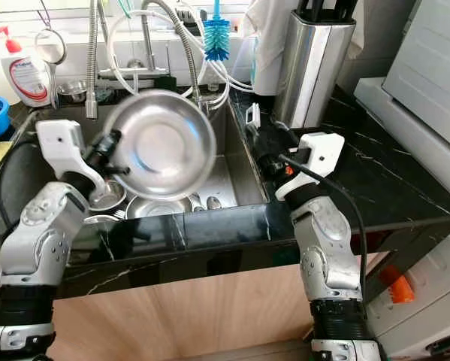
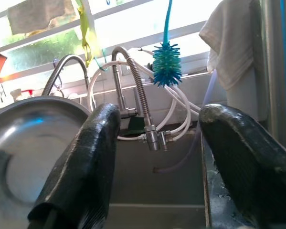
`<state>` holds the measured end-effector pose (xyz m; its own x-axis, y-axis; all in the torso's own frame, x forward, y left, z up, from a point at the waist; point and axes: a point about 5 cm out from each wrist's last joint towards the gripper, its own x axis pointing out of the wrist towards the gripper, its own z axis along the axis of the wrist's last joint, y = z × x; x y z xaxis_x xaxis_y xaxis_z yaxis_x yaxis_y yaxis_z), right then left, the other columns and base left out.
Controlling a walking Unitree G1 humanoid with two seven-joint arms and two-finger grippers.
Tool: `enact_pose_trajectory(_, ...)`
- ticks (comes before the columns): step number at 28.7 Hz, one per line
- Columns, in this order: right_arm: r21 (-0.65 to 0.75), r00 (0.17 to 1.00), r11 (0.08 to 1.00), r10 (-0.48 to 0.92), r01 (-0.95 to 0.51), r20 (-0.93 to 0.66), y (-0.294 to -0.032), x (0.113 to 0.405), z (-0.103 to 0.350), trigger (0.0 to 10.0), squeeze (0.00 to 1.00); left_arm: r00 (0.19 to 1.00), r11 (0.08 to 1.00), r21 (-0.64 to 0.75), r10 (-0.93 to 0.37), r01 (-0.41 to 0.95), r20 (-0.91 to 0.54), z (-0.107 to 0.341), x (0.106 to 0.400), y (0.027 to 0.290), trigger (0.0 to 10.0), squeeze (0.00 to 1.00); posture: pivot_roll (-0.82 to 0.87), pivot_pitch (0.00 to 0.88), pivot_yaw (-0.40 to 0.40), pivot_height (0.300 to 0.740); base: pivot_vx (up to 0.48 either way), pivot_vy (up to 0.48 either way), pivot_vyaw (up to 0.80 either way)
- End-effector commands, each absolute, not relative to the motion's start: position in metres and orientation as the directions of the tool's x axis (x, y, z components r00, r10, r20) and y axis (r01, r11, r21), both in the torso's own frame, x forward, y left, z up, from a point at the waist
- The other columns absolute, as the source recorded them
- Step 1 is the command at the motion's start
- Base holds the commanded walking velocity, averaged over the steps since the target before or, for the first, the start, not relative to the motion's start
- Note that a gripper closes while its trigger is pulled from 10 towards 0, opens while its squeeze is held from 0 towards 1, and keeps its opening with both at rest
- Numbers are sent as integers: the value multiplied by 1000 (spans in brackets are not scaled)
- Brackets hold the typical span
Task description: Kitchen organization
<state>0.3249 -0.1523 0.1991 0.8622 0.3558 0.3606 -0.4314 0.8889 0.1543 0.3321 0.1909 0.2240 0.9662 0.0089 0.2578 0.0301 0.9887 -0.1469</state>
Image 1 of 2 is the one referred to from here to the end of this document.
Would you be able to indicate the round steel strainer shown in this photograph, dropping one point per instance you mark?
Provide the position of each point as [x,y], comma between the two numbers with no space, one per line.
[50,47]

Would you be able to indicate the blue bottle brush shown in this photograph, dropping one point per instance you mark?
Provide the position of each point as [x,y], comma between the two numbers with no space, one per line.
[216,39]

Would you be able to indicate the steel fork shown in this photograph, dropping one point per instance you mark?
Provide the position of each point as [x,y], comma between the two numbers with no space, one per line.
[119,214]

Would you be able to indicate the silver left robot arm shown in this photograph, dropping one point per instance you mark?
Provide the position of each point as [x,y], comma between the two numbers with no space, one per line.
[40,241]

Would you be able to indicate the chrome faucet body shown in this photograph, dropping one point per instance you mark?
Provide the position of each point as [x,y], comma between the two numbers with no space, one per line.
[147,45]

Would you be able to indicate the white washing machine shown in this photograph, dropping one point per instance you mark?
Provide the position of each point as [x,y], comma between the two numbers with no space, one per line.
[435,68]

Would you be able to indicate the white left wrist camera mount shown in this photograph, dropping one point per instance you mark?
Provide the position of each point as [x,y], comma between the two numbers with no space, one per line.
[59,141]

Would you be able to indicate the white container blue label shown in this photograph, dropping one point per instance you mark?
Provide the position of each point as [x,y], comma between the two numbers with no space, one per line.
[266,68]

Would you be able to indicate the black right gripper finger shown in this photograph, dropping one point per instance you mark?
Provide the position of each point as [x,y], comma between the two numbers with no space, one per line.
[264,141]
[289,139]

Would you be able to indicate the wooden base cabinet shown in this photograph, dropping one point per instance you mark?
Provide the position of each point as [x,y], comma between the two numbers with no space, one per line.
[202,308]

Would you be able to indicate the wide steel plate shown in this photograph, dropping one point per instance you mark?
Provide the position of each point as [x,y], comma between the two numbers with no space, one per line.
[164,143]

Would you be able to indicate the white soap bottle red pump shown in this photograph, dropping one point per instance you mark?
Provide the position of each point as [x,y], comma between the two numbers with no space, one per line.
[29,79]

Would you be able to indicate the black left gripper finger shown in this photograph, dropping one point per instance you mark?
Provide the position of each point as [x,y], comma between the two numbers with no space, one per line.
[121,172]
[113,138]

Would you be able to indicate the stainless steel knife block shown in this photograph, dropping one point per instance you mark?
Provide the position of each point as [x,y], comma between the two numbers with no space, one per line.
[307,71]

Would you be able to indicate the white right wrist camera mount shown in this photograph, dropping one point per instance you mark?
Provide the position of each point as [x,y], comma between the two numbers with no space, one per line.
[322,150]

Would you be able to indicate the white hanging cloth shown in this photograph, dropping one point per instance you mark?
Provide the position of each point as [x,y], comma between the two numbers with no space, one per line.
[266,19]

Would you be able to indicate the small white plastic clip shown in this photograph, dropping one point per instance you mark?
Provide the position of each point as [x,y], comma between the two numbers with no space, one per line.
[253,116]

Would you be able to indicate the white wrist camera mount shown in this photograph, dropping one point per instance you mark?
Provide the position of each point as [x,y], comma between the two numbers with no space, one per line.
[322,150]
[59,141]

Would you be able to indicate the orange plastic object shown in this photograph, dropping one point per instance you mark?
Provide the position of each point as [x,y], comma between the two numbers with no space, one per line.
[397,284]

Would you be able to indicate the steel spoon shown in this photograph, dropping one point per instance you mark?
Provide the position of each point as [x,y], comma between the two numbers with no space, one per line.
[212,203]

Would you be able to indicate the stainless steel sink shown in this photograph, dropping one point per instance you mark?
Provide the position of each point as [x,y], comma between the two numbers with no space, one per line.
[236,173]

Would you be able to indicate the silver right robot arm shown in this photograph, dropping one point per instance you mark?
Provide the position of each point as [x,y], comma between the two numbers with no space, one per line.
[326,248]

